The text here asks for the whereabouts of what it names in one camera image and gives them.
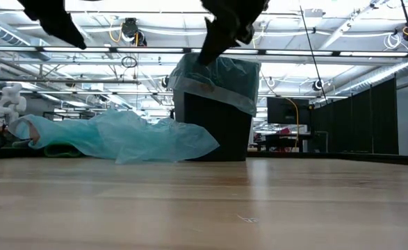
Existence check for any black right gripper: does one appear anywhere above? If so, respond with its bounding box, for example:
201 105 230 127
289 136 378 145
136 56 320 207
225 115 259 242
197 0 270 67

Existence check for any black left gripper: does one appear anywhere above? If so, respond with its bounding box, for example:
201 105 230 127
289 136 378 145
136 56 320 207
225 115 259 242
17 0 88 51

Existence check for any blue liner bag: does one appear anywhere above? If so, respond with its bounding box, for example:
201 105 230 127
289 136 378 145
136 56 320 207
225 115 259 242
167 52 262 118

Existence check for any black trash bin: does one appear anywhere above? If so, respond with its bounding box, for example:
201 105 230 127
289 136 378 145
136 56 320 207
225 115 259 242
172 90 254 163

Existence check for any black monitor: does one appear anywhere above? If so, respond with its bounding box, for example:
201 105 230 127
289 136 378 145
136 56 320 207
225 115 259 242
266 97 311 126

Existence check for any green plastic item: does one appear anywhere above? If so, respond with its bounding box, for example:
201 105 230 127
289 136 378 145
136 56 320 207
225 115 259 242
42 142 83 158

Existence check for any black curtain partition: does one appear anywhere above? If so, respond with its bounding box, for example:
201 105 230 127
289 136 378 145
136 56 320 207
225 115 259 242
310 77 400 156

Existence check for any hanging black cable loop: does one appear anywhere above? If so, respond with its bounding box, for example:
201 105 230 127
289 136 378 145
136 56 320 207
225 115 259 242
120 55 139 69

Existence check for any long thin black cable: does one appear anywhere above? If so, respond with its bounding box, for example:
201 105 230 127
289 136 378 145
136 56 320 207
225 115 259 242
299 5 330 103

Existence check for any yellow cable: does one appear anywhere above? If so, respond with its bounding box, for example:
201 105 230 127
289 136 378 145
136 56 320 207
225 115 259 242
282 97 301 149

